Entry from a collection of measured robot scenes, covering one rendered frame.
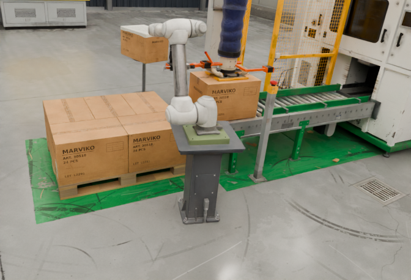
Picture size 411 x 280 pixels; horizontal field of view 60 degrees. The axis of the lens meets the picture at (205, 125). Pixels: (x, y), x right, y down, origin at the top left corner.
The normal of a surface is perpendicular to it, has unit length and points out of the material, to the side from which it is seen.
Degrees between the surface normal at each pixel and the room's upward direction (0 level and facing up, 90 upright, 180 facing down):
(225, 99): 90
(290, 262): 0
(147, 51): 90
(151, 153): 90
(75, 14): 90
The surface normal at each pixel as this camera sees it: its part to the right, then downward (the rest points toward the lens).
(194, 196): 0.22, 0.43
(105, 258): 0.09, -0.90
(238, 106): 0.45, 0.41
